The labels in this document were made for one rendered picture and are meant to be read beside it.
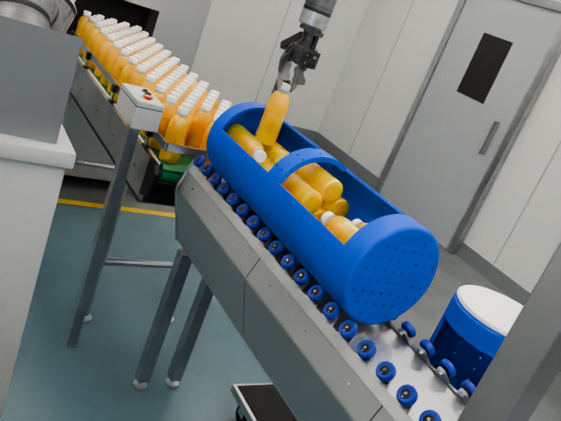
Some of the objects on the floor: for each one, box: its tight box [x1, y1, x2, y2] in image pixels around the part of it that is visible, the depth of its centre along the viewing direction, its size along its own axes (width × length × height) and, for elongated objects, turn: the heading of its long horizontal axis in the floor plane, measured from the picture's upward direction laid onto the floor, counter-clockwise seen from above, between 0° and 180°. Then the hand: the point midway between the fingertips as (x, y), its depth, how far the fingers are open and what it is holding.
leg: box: [133, 249, 192, 391], centre depth 238 cm, size 6×6×63 cm
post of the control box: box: [64, 124, 140, 347], centre depth 240 cm, size 4×4×100 cm
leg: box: [164, 277, 214, 388], centre depth 246 cm, size 6×6×63 cm
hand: (285, 85), depth 200 cm, fingers closed on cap, 4 cm apart
